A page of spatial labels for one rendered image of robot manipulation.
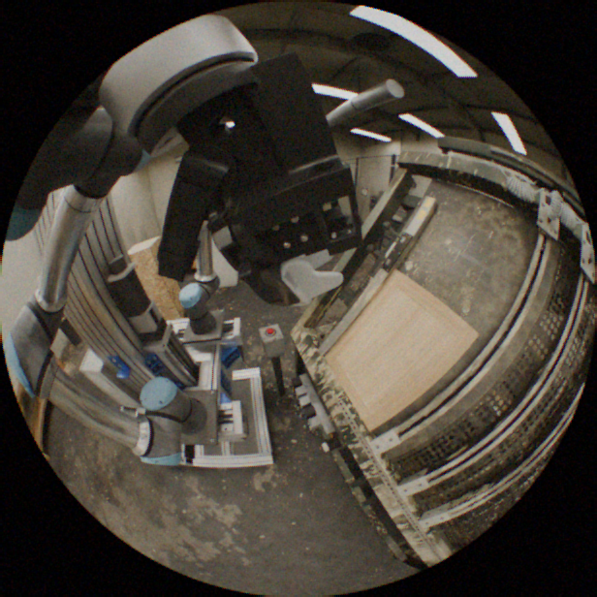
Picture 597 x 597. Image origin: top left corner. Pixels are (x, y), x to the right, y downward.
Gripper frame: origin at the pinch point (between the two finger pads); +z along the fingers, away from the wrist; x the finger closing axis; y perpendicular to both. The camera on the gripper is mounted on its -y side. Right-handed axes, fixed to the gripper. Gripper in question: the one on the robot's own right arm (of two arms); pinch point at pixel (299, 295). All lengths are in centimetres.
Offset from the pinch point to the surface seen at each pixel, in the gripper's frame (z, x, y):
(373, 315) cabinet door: 58, 16, 15
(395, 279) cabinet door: 50, 26, 29
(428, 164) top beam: 19, 61, 66
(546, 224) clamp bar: 10, 5, 80
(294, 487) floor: 117, -91, -61
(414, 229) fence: 38, 41, 44
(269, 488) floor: 109, -91, -79
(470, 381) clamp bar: 39, -21, 37
